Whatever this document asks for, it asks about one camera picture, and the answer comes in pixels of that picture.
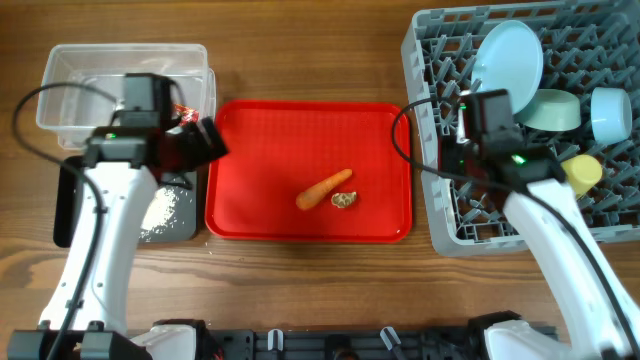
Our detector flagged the red snack wrapper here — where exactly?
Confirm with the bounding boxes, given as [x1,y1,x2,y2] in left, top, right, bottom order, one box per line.
[174,104,200,125]

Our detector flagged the rice and nuts food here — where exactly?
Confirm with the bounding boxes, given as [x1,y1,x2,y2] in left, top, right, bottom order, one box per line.
[141,187,178,237]

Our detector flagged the green bowl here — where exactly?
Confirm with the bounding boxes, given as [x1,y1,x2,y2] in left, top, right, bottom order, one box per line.
[515,89,581,132]

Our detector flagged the light blue plate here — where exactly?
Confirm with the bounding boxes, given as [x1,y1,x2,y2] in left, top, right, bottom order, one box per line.
[471,20,544,114]

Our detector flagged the yellow plastic cup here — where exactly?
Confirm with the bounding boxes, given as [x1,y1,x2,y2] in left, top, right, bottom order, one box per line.
[561,154,603,197]

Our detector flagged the orange carrot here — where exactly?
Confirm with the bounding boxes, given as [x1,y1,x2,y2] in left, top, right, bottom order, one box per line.
[295,169,353,211]

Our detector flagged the light blue bowl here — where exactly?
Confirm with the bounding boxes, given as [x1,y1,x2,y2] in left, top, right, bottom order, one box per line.
[590,87,632,145]

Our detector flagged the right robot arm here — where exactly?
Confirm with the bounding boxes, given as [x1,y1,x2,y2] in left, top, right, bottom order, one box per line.
[440,89,639,359]

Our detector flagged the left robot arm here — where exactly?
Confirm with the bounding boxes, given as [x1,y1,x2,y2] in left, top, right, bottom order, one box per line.
[7,73,228,359]

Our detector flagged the black waste tray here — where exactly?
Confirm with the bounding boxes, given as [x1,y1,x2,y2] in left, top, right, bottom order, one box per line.
[53,168,201,248]

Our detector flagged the grey dishwasher rack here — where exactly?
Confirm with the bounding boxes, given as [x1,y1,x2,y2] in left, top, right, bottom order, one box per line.
[401,1,639,257]

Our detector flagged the red serving tray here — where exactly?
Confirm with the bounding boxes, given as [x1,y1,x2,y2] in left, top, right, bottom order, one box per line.
[204,100,413,243]

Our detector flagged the clear plastic bin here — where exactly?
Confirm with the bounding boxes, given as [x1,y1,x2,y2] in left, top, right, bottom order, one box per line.
[36,43,217,150]

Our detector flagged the brown food scrap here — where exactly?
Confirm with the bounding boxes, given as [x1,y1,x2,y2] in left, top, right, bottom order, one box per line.
[331,192,357,209]

